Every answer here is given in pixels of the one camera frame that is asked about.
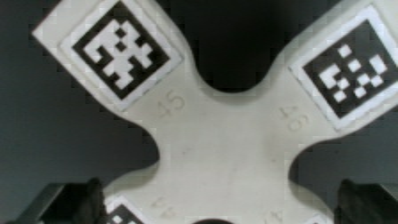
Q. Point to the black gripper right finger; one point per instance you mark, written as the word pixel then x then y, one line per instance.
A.
pixel 366 203

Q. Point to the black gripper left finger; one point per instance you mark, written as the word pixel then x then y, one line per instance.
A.
pixel 68 204

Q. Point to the white cross-shaped table base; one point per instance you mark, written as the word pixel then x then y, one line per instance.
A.
pixel 229 135

